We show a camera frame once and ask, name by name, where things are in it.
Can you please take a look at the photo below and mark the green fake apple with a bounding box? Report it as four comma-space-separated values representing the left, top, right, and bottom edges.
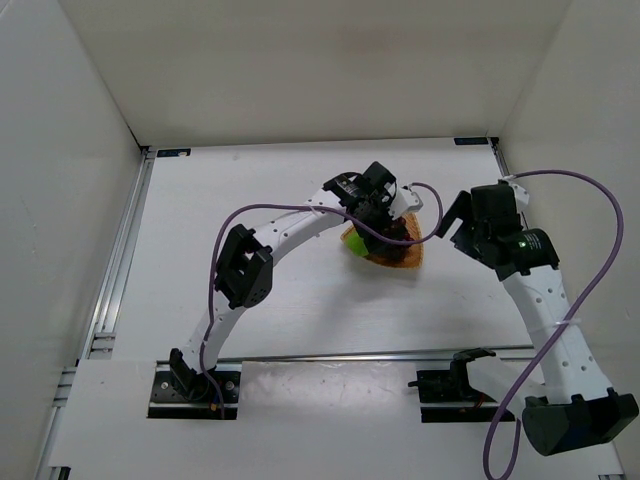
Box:
344, 232, 369, 257

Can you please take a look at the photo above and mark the red fake grape bunch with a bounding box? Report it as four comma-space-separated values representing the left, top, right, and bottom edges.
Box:
382, 217, 413, 263

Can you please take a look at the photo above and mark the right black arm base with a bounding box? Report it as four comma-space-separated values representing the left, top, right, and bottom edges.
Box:
407, 348, 498, 424

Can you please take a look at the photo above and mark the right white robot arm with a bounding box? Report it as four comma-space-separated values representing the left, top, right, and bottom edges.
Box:
437, 181, 639, 456

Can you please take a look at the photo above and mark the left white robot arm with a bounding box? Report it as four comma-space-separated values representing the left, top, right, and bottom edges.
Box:
169, 162, 420, 403

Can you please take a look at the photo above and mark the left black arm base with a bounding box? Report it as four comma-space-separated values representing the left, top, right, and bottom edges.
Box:
147, 362, 242, 421

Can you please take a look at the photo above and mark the woven bamboo fruit basket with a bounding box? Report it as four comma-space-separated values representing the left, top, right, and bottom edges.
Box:
340, 213, 424, 269

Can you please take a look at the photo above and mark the right blue corner label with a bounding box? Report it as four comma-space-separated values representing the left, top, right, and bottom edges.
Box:
454, 137, 489, 146

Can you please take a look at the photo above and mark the blue corner label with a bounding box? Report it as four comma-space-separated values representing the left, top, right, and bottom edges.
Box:
156, 148, 191, 158
454, 137, 489, 146

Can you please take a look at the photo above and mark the left blue corner label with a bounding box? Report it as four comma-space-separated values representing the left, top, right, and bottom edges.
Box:
156, 148, 191, 158

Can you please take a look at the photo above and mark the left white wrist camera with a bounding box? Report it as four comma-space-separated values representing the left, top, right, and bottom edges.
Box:
389, 186, 423, 218

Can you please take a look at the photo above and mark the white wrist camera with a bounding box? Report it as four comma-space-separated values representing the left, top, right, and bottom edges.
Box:
389, 186, 423, 218
498, 177, 530, 213

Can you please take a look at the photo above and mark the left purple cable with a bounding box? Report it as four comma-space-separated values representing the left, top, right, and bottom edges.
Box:
197, 182, 444, 409

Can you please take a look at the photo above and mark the purple cable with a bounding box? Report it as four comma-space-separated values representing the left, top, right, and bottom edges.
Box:
197, 182, 444, 409
482, 170, 625, 479

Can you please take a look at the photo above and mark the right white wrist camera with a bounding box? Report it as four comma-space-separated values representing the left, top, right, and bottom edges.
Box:
498, 177, 530, 213

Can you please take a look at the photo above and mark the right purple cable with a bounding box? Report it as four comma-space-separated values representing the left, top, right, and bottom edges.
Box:
482, 170, 625, 479

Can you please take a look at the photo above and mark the aluminium front rail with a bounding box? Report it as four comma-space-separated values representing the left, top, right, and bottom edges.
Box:
202, 342, 566, 365

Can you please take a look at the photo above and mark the aluminium left side rail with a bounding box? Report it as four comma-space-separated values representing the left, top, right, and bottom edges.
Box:
76, 147, 156, 363

